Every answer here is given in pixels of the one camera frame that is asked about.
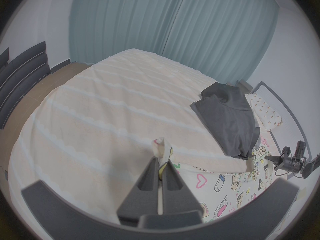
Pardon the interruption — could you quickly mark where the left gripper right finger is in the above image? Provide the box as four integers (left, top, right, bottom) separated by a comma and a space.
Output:
162, 160, 204, 219

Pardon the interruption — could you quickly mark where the bed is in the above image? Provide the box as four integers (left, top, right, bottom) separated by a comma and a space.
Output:
7, 48, 313, 224

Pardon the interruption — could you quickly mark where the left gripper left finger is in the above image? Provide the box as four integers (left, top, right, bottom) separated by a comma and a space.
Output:
117, 158, 160, 226

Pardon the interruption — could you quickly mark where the grey bedside table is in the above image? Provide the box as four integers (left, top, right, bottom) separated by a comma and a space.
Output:
226, 79, 253, 94

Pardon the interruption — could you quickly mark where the pink garment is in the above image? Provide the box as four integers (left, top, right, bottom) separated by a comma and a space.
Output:
259, 133, 270, 148

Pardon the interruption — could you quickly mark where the white printed pillow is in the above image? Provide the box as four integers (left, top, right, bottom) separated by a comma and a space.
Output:
244, 92, 285, 132

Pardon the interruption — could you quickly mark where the blue-green curtain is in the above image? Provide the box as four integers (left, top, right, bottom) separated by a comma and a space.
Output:
68, 0, 280, 85

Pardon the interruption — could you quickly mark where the black garment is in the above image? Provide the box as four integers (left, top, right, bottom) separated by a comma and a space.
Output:
190, 82, 261, 161

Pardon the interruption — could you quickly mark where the white printed pyjama top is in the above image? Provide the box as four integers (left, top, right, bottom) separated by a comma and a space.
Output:
152, 137, 275, 224

